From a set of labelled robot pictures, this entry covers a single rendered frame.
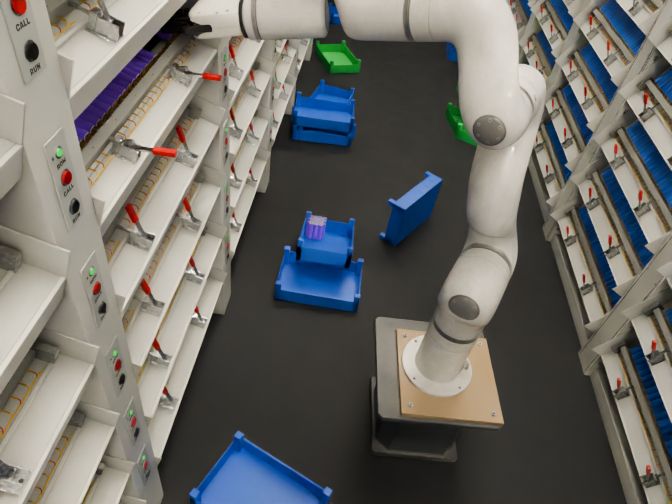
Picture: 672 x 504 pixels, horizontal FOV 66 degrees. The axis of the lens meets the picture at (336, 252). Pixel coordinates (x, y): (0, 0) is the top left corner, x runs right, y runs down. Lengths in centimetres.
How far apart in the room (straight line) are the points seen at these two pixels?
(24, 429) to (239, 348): 103
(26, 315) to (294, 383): 112
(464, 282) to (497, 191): 20
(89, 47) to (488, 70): 58
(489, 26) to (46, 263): 72
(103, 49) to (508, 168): 68
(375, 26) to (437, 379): 86
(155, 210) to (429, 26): 60
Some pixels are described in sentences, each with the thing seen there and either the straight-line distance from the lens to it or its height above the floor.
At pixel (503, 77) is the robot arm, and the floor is 111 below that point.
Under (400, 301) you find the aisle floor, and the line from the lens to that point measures 197.
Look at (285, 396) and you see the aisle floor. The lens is 167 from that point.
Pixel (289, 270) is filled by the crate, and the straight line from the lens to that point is 199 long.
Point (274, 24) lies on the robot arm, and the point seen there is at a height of 105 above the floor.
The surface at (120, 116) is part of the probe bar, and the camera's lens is 93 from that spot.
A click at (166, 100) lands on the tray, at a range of 104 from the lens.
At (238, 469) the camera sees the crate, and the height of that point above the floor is 0.
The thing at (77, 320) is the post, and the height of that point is 84.
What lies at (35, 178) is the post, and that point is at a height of 108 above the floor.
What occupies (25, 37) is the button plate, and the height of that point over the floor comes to 121.
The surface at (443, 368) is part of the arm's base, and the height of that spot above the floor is 37.
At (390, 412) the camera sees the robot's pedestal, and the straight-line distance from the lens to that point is 136.
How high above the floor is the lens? 144
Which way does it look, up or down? 44 degrees down
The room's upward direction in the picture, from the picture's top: 11 degrees clockwise
